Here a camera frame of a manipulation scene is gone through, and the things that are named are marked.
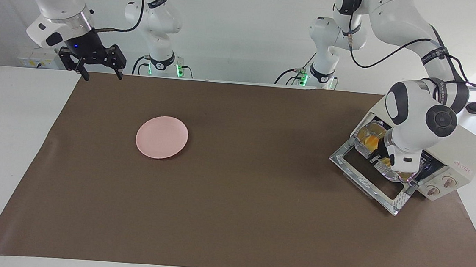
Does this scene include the cream white toaster oven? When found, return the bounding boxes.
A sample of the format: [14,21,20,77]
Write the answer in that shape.
[346,92,476,205]

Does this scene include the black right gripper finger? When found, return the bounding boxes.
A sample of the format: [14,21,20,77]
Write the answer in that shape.
[106,44,127,80]
[57,48,92,81]

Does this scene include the brown table mat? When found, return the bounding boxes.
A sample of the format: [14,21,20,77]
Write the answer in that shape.
[0,64,476,267]

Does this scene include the glass oven door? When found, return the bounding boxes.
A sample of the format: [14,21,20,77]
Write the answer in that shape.
[325,135,421,218]

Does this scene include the black left arm base cable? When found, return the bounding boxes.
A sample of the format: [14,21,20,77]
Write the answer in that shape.
[274,47,317,88]

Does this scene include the black right arm base cable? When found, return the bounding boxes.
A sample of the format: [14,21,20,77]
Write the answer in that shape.
[131,54,151,76]

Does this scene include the sliced orange bread loaf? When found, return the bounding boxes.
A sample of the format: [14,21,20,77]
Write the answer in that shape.
[357,130,418,182]

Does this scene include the white power strip box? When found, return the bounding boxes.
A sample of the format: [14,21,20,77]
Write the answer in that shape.
[16,45,64,70]

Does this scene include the aluminium foil tray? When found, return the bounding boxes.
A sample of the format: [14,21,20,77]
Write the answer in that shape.
[353,120,428,184]

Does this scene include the black arm base cable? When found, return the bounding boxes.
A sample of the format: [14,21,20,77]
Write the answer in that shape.
[131,54,151,76]
[274,47,317,88]

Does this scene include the pink round plate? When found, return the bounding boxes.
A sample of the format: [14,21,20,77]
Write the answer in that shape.
[134,114,190,162]

